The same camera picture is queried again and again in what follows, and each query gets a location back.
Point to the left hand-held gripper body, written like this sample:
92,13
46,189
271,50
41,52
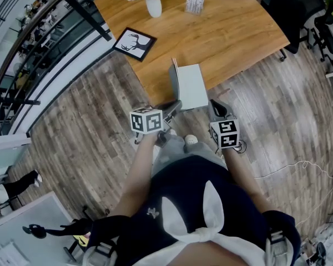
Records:
145,120

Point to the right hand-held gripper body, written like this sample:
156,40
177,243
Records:
224,133

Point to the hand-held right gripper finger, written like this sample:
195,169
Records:
229,113
211,112

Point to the pale grey-green book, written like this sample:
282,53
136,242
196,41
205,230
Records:
192,87

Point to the person's right forearm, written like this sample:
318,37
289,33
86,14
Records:
244,181

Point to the person's left forearm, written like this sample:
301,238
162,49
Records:
136,176

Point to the person's grey trousers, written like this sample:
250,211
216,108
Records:
199,151

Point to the person's white shoe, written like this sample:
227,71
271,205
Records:
191,139

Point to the person's navy top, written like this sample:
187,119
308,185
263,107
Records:
183,181

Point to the black framed deer picture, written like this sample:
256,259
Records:
134,44

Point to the small silver brooch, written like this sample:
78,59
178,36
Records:
152,212

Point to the white ceramic vase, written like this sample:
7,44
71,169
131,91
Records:
154,7

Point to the person's white bow collar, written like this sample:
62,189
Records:
202,231

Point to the clear acrylic card stand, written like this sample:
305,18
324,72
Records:
194,3

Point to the black metal railing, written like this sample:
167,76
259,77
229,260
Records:
86,17

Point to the large black office chair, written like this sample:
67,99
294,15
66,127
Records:
291,7

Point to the black office chair with cloth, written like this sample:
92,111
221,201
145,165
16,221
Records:
327,37

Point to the white desk panel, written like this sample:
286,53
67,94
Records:
44,209

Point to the yellow item on chair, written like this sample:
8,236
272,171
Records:
81,240

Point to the frosted glass door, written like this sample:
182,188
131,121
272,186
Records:
2,156

